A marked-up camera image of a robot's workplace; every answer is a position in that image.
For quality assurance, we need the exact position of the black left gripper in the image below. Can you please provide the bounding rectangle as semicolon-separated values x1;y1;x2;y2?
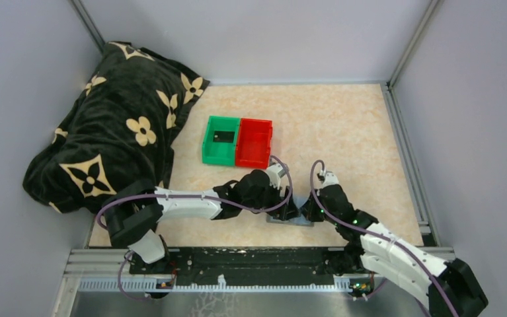
242;179;301;221

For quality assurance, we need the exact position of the grey leather card holder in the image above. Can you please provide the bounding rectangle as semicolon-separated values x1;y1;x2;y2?
266;195;314;227

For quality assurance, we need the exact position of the grey credit card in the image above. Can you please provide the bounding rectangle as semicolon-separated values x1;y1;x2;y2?
213;131;235;143

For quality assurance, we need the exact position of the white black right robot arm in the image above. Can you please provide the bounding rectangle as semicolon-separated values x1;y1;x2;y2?
306;184;489;316

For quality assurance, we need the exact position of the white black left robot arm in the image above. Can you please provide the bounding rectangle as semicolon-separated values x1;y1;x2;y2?
96;166;299;273

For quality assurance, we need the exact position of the red plastic bin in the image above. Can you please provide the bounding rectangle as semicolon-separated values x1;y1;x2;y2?
235;118;272;169

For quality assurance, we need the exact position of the green plastic bin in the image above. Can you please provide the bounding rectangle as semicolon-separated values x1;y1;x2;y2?
202;116;241;166

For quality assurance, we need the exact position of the black floral plush blanket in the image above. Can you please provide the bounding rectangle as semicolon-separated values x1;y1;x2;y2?
22;42;209;213

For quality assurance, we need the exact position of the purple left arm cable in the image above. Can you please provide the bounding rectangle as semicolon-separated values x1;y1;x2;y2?
95;155;294;302

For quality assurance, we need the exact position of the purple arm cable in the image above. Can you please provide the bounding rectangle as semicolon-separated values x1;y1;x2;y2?
309;160;461;317
95;155;294;302

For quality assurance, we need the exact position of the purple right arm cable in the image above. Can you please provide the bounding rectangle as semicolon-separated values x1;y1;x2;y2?
309;160;461;317

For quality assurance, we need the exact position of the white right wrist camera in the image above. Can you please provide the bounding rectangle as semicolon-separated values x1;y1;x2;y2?
317;170;339;188

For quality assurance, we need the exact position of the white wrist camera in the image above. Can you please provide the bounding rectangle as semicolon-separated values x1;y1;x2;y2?
264;162;287;189
317;170;339;188

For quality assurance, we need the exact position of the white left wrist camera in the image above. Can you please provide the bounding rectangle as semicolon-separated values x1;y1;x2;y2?
264;162;287;189

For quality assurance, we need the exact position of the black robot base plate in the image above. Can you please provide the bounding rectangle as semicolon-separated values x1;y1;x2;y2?
130;247;368;287

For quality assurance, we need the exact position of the slotted grey cable duct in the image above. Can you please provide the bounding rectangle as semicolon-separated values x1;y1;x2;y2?
78;275;370;294

